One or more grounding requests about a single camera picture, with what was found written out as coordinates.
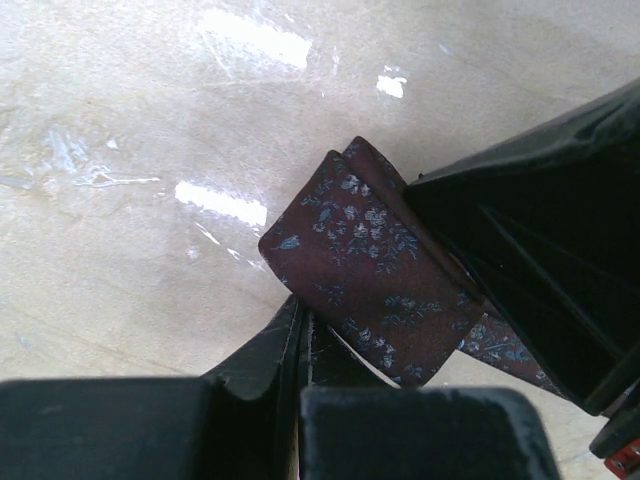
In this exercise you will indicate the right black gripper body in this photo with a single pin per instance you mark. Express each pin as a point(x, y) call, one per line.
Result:
point(617, 443)

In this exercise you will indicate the dark patterned necktie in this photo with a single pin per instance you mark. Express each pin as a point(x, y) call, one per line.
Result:
point(350, 249)

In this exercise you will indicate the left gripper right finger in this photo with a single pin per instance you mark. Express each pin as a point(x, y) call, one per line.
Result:
point(325, 360)

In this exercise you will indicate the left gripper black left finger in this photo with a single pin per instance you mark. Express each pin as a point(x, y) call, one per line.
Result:
point(251, 422)

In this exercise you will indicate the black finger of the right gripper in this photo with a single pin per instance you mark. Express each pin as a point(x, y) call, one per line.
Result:
point(547, 223)

